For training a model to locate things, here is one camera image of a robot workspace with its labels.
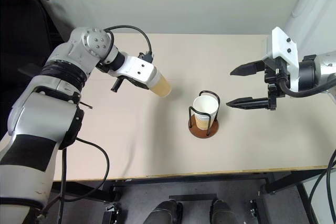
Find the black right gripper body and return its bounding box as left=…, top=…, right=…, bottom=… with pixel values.
left=263, top=57, right=290, bottom=111

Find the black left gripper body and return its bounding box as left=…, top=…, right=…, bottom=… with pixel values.
left=110, top=75, right=132, bottom=94

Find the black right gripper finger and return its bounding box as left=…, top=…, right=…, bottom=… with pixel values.
left=229, top=60, right=267, bottom=77
left=226, top=97, right=271, bottom=110

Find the black wire cup holder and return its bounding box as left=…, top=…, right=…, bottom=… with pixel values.
left=187, top=90, right=221, bottom=139

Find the black flat plate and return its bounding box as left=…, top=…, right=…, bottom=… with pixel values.
left=169, top=193, right=218, bottom=200

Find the black office chair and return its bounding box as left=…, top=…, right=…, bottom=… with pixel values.
left=0, top=0, right=68, bottom=96

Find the dark rounded shape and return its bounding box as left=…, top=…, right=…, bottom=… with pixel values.
left=211, top=198, right=241, bottom=224
left=143, top=199, right=184, bottom=224

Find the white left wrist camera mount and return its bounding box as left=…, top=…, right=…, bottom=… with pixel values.
left=107, top=52, right=156, bottom=90

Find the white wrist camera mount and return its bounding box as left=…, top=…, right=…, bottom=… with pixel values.
left=107, top=52, right=156, bottom=90
left=266, top=26, right=300, bottom=92

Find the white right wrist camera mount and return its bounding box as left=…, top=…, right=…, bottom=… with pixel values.
left=266, top=26, right=300, bottom=92

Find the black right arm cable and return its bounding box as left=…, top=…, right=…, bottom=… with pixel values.
left=277, top=72, right=336, bottom=98

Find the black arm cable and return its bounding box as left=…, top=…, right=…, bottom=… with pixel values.
left=103, top=25, right=154, bottom=62
left=277, top=72, right=336, bottom=98

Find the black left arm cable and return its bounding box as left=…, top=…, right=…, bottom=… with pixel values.
left=103, top=25, right=154, bottom=62

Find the black metal table frame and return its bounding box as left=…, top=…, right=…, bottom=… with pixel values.
left=51, top=166, right=330, bottom=224

